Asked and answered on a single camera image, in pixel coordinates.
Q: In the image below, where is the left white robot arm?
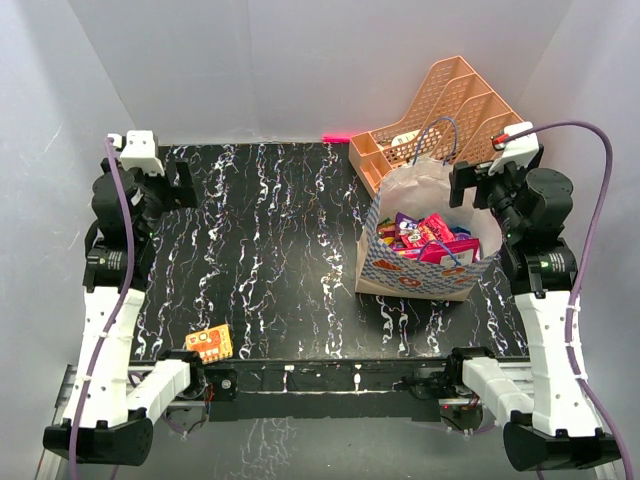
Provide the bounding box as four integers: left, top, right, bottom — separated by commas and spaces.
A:
43, 161, 207, 466

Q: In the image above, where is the purple Fox's berries candy bag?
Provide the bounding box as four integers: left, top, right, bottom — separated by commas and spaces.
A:
395, 212, 419, 247

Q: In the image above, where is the blue snack bag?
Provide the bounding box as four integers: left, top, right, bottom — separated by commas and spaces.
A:
450, 227, 473, 241

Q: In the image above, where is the pink marker pen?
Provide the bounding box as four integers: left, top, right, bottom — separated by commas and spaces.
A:
322, 134, 350, 144

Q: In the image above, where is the magenta snack bag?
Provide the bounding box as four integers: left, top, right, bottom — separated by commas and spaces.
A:
394, 238, 480, 266

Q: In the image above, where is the blue checkered paper bag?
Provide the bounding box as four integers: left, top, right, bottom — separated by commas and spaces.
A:
352, 130, 502, 301

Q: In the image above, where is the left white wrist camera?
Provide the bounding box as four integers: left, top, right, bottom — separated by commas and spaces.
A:
107, 130, 165, 177

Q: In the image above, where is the small red candy packet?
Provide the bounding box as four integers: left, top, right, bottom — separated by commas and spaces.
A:
407, 213, 455, 248

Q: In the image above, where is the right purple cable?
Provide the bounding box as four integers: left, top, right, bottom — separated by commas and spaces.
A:
519, 119, 636, 480

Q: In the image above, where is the purple cable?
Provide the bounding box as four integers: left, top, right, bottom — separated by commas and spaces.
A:
67, 134, 187, 480
519, 119, 636, 480

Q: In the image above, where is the small orange snack pack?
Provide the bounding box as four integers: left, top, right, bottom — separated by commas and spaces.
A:
185, 324, 234, 365

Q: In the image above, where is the black front mounting rail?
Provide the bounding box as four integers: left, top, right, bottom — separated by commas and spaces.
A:
169, 358, 489, 430

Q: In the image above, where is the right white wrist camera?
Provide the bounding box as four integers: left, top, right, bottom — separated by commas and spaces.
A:
488, 122, 540, 176

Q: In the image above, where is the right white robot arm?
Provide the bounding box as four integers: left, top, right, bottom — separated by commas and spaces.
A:
445, 162, 622, 471

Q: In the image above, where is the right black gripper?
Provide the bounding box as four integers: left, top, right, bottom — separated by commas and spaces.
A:
451, 159, 539, 240

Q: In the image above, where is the peach plastic desk organizer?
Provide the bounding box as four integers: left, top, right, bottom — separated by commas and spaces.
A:
349, 56, 522, 197

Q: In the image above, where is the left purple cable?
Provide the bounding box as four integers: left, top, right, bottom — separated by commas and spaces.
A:
67, 134, 187, 480

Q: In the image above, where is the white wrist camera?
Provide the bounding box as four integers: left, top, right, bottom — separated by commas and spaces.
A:
488, 122, 540, 176
107, 130, 165, 177

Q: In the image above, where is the orange Fox's fruits candy bag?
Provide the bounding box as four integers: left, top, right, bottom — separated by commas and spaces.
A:
376, 218, 396, 245

